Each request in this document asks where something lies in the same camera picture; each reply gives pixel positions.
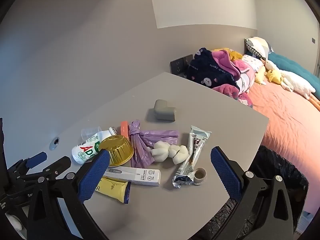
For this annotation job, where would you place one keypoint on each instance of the pale yellow plush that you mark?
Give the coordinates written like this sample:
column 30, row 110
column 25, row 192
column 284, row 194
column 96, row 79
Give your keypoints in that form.
column 260, row 76

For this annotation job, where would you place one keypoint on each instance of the pink fleece blanket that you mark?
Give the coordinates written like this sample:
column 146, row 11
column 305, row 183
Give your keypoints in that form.
column 232, row 61

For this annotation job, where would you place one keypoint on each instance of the navy printed blanket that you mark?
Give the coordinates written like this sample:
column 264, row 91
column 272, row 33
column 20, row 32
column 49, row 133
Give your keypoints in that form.
column 207, row 72

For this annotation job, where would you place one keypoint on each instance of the white goose plush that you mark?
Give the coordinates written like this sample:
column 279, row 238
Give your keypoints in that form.
column 295, row 81

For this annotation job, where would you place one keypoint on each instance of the gold foil baking cup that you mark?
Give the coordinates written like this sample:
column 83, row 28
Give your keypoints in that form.
column 117, row 152

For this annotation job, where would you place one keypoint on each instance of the black trash bag bin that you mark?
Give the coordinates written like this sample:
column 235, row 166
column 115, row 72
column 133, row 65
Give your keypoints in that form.
column 275, row 162

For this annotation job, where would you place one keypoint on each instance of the silver snack wrapper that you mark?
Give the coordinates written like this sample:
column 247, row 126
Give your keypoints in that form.
column 195, row 145

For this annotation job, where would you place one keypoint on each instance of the purple plastic bag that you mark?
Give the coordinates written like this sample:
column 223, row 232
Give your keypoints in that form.
column 140, row 152

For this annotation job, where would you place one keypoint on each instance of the yellow sachet packet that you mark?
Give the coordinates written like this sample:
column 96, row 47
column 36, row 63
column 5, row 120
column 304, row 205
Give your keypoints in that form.
column 115, row 188

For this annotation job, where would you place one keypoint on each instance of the white knotted cloth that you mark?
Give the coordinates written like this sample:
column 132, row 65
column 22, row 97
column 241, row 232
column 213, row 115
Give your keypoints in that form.
column 175, row 153

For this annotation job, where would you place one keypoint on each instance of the person's left hand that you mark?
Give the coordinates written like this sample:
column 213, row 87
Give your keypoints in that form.
column 15, row 222

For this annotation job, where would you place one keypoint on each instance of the small orange packet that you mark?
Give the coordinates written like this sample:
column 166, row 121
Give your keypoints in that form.
column 124, row 128

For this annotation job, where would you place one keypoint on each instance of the clear plastic cup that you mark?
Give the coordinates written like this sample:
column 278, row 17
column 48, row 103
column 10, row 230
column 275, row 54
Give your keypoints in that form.
column 87, row 132

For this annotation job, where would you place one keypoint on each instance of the dark wall socket panel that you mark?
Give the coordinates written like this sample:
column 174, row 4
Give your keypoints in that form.
column 180, row 63

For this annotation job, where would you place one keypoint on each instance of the grey foam corner guard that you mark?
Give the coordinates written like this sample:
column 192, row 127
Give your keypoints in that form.
column 162, row 112

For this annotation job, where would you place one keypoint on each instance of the orange bed sheet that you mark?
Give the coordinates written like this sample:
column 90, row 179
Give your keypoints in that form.
column 287, row 130

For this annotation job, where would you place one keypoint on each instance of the teal cushion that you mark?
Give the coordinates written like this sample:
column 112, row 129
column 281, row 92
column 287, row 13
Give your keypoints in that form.
column 290, row 63

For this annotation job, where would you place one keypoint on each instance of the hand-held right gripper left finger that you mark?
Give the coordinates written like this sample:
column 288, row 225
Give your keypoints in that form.
column 93, row 176

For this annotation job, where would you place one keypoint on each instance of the small brown tape roll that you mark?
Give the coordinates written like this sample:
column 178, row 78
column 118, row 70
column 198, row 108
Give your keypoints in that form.
column 200, row 177

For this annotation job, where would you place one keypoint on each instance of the white yogurt drink bottle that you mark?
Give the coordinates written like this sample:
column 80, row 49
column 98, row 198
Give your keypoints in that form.
column 85, row 152

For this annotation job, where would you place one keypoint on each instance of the white checked pillow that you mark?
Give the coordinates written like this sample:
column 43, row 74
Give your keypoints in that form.
column 257, row 45

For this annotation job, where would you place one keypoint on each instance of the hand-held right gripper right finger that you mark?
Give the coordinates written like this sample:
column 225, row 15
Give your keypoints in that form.
column 225, row 173

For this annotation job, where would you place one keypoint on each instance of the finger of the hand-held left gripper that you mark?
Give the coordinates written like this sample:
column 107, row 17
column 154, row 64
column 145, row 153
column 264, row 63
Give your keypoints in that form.
column 58, row 166
column 37, row 160

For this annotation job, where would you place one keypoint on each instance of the yellow cloth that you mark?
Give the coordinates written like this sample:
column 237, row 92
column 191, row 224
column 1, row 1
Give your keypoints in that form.
column 234, row 53

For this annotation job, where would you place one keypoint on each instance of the yellow duck plush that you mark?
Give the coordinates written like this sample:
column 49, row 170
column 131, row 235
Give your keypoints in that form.
column 273, row 76

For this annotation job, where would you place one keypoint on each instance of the white cardboard box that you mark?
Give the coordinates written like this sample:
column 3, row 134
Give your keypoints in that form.
column 140, row 176

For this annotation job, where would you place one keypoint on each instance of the white dotted blanket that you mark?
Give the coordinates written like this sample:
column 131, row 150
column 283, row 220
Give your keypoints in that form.
column 252, row 62

